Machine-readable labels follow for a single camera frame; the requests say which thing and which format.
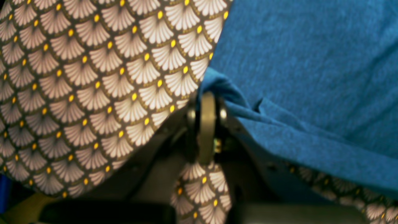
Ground blue long-sleeve T-shirt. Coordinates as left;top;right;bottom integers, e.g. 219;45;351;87
199;0;398;199

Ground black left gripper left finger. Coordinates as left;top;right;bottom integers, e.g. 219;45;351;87
39;96;198;224

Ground fan-patterned tablecloth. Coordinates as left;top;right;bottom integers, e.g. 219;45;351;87
1;0;397;224

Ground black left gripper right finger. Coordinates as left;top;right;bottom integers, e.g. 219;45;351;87
199;92;367;224

